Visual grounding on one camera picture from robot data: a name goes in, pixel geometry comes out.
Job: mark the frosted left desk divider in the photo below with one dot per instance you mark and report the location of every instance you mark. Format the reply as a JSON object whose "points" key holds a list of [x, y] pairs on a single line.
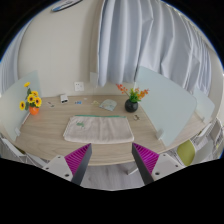
{"points": [[11, 115]]}

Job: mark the small white box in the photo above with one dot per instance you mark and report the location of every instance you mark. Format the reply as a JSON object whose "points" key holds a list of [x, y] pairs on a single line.
{"points": [[63, 98]]}

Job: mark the frosted desk divider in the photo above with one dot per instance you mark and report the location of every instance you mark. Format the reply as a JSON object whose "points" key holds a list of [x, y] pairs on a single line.
{"points": [[168, 106], [11, 115]]}

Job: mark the small blue item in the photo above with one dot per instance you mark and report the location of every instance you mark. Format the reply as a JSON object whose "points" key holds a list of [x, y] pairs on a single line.
{"points": [[78, 102]]}

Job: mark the orange flowers in black vase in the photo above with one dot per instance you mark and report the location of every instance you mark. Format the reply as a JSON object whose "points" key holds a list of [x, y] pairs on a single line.
{"points": [[135, 95]]}

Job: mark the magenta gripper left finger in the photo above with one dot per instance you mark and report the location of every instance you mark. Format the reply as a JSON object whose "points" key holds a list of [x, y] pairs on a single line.
{"points": [[71, 167]]}

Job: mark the small dark desk item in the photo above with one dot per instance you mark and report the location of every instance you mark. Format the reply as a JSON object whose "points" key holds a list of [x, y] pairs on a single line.
{"points": [[136, 117]]}

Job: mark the white air conditioner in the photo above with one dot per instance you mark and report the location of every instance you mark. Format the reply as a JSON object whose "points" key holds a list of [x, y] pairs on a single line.
{"points": [[64, 4]]}

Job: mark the frosted right desk divider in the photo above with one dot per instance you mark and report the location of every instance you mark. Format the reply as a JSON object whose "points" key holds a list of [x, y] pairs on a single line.
{"points": [[168, 106]]}

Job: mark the white wall socket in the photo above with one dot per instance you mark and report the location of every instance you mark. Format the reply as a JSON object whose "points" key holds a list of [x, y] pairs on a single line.
{"points": [[78, 86]]}

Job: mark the beige folded towel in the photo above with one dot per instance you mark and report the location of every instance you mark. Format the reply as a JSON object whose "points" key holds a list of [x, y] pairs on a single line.
{"points": [[98, 130]]}

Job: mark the white curtain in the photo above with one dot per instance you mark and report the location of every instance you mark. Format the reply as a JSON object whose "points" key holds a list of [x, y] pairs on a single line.
{"points": [[149, 33]]}

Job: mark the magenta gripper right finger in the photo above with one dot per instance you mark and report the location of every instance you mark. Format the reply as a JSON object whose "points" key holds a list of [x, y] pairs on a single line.
{"points": [[153, 166]]}

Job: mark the light blue-green card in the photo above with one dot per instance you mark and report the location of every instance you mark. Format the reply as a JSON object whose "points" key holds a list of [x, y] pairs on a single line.
{"points": [[108, 104]]}

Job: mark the sunflowers in orange pot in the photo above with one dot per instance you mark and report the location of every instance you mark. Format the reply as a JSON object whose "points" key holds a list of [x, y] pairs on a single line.
{"points": [[32, 102]]}

